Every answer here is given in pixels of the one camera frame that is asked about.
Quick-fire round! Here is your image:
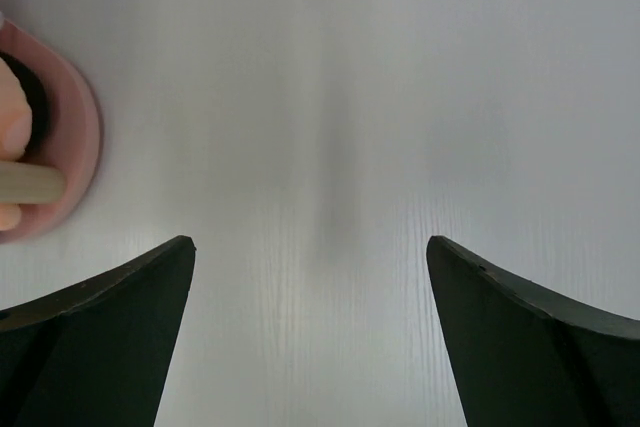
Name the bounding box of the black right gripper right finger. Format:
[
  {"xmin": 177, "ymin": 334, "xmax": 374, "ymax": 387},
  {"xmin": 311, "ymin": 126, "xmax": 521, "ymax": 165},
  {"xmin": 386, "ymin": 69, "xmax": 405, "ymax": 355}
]
[{"xmin": 426, "ymin": 236, "xmax": 639, "ymax": 426}]

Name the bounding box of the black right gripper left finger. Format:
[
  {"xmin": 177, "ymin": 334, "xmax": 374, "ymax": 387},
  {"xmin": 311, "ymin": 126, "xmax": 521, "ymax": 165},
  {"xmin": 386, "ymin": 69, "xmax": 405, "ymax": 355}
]
[{"xmin": 1, "ymin": 236, "xmax": 196, "ymax": 426}]

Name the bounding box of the peach-faced plush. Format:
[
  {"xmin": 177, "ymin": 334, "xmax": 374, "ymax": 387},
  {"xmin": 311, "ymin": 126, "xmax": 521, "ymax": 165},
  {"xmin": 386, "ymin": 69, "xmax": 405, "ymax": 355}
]
[{"xmin": 1, "ymin": 52, "xmax": 64, "ymax": 231}]

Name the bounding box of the pink three-tier shelf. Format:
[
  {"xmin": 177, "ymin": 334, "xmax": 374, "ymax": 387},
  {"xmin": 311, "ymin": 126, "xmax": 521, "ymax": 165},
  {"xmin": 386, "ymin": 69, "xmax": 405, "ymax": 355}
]
[{"xmin": 1, "ymin": 17, "xmax": 101, "ymax": 244}]

